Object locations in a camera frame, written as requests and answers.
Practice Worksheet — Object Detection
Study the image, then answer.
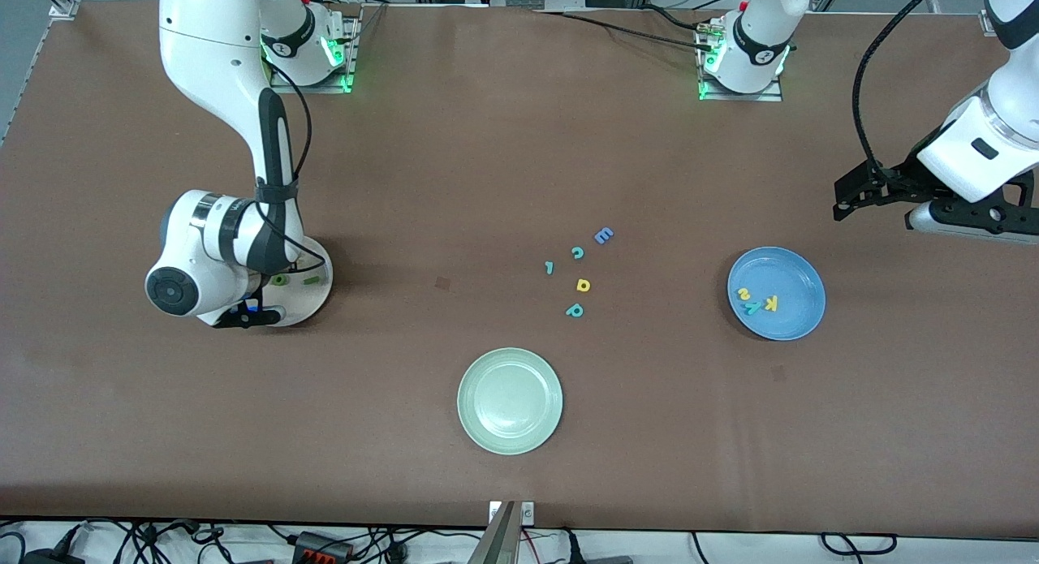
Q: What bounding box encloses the aluminium camera post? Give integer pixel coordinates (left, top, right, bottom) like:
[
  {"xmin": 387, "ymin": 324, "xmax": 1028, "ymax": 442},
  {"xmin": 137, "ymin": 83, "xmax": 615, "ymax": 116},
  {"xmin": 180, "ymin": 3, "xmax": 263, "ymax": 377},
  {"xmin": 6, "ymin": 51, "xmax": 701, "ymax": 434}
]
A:
[{"xmin": 467, "ymin": 501, "xmax": 537, "ymax": 564}]

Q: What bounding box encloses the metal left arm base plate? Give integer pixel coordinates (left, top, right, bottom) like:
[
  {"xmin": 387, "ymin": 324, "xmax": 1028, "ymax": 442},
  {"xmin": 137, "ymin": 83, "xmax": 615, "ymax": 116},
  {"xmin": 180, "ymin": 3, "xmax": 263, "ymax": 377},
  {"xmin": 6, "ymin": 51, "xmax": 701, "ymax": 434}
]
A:
[{"xmin": 696, "ymin": 16, "xmax": 786, "ymax": 103}]

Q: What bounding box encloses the blue plate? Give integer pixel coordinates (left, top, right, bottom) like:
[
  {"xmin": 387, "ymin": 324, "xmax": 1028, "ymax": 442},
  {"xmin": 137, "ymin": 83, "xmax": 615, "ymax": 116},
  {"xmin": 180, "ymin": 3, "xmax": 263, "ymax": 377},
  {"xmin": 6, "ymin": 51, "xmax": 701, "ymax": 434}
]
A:
[{"xmin": 726, "ymin": 247, "xmax": 826, "ymax": 342}]

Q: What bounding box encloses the black orange power strip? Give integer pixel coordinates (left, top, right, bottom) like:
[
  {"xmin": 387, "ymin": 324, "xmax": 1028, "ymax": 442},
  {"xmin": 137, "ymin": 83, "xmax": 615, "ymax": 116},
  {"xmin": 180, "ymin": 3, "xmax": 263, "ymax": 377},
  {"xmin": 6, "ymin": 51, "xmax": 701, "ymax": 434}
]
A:
[{"xmin": 292, "ymin": 532, "xmax": 355, "ymax": 563}]

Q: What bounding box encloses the pale green plate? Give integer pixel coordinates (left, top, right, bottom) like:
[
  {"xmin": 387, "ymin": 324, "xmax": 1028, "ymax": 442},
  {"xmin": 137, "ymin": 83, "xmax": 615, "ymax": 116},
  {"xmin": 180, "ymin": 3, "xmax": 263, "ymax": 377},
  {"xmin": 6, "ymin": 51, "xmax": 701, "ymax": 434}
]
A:
[{"xmin": 457, "ymin": 347, "xmax": 564, "ymax": 456}]

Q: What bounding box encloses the black table cable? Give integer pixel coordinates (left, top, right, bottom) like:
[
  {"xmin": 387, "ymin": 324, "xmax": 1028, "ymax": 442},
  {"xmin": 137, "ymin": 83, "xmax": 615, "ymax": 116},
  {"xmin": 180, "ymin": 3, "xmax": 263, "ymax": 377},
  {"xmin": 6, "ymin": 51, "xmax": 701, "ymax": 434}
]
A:
[
  {"xmin": 641, "ymin": 2, "xmax": 715, "ymax": 31},
  {"xmin": 540, "ymin": 9, "xmax": 715, "ymax": 54}
]

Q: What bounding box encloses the beige brown plate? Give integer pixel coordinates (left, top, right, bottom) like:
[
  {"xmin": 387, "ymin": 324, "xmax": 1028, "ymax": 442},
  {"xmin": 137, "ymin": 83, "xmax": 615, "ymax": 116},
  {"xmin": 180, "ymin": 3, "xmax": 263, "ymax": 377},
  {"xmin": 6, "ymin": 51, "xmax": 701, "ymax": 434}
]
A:
[{"xmin": 264, "ymin": 238, "xmax": 334, "ymax": 328}]

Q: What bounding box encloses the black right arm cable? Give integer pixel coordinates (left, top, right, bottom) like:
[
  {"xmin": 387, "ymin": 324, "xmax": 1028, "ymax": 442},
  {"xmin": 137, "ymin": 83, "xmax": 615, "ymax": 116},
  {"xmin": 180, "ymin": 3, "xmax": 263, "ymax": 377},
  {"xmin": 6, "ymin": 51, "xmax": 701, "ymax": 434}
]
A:
[{"xmin": 256, "ymin": 81, "xmax": 327, "ymax": 274}]

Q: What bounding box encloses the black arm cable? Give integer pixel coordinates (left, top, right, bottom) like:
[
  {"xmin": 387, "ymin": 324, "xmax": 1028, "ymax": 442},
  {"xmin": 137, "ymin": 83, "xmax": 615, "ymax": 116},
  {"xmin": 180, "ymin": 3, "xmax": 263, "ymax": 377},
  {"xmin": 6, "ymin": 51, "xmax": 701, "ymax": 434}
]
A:
[
  {"xmin": 852, "ymin": 0, "xmax": 946, "ymax": 177},
  {"xmin": 256, "ymin": 81, "xmax": 327, "ymax": 274}
]

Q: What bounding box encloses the black looped floor cable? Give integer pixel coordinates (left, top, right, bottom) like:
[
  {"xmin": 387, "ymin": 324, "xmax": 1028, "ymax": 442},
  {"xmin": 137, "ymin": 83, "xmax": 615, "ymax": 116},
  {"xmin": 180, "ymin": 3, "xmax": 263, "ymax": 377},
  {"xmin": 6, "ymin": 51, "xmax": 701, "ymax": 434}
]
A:
[{"xmin": 820, "ymin": 532, "xmax": 899, "ymax": 558}]

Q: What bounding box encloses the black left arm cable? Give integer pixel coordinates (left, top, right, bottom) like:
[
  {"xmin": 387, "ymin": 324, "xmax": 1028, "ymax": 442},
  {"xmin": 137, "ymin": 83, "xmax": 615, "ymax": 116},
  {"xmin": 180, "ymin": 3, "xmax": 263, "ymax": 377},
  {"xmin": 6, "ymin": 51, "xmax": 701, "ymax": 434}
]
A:
[{"xmin": 852, "ymin": 0, "xmax": 946, "ymax": 177}]

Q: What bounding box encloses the perforated metal edge strip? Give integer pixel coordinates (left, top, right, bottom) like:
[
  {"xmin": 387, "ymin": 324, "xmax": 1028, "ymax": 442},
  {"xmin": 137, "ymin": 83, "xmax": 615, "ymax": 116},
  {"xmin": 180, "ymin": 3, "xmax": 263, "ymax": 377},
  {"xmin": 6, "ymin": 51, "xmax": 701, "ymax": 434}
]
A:
[{"xmin": 0, "ymin": 16, "xmax": 54, "ymax": 147}]

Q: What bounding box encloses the black left camera bracket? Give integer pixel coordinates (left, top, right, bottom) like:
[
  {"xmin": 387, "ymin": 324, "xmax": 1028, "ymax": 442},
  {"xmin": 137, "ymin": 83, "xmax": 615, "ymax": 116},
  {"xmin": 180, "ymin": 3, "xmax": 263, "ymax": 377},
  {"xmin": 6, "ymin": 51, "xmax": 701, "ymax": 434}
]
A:
[{"xmin": 929, "ymin": 170, "xmax": 1039, "ymax": 236}]

